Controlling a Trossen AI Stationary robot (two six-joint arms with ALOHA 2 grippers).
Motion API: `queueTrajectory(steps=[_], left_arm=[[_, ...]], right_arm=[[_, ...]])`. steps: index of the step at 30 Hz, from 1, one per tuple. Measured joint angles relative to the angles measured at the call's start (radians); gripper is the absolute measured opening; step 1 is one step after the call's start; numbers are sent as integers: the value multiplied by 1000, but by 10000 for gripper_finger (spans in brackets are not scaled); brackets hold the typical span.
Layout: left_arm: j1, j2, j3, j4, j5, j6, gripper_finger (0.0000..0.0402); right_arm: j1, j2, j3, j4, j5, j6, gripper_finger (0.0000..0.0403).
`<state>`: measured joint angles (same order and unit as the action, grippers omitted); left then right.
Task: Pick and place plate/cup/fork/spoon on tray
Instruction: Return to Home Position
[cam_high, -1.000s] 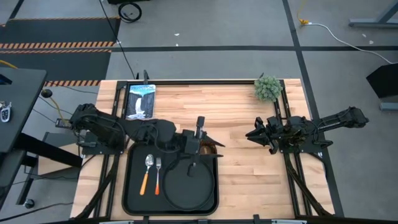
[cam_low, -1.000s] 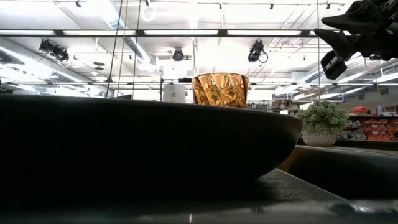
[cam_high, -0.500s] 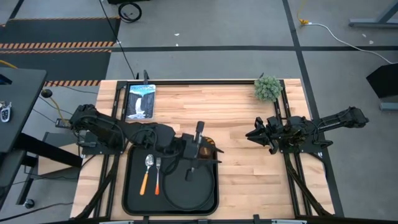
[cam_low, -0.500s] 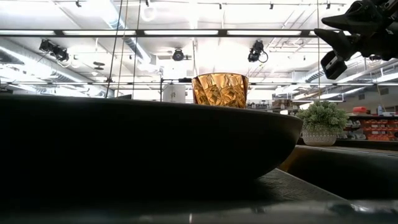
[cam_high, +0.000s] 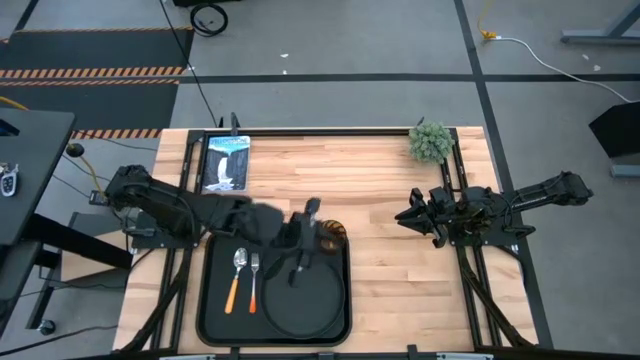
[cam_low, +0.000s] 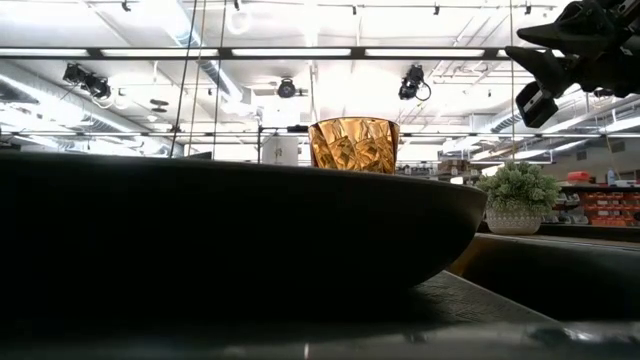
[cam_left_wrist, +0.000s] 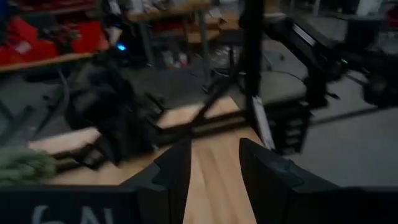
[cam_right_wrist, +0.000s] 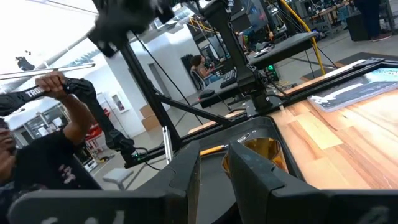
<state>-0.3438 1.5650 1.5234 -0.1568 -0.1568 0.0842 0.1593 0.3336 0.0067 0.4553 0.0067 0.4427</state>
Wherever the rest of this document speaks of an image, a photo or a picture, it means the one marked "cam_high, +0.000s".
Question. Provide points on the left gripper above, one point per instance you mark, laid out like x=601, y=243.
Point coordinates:
x=302, y=235

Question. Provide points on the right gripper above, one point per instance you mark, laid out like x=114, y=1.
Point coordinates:
x=445, y=217

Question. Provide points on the dark grey round plate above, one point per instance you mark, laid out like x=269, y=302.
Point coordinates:
x=310, y=310

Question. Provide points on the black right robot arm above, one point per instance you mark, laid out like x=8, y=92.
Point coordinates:
x=545, y=192

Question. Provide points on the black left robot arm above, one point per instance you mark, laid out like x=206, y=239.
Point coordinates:
x=165, y=205

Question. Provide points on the black plastic tray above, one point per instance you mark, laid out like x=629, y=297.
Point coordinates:
x=215, y=300

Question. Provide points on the green artificial plant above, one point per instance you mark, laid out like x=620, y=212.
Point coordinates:
x=431, y=142

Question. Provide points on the book with waterfall cover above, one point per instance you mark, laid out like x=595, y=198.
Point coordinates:
x=225, y=165

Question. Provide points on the black table clamp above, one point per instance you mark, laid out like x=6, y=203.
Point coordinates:
x=234, y=122

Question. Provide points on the black floor box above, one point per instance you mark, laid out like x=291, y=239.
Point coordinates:
x=620, y=130

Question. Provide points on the black mat with hazard stripes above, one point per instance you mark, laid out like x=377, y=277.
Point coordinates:
x=90, y=105
x=100, y=50

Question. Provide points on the black desk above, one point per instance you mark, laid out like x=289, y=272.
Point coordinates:
x=30, y=150

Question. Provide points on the white key fob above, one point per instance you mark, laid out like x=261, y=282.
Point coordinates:
x=9, y=182

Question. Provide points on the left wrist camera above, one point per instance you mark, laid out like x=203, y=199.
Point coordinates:
x=313, y=207

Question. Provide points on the black aluminium table frame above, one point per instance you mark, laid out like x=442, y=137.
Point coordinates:
x=350, y=132

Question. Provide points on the grey desk leg frame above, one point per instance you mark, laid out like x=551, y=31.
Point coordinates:
x=590, y=36

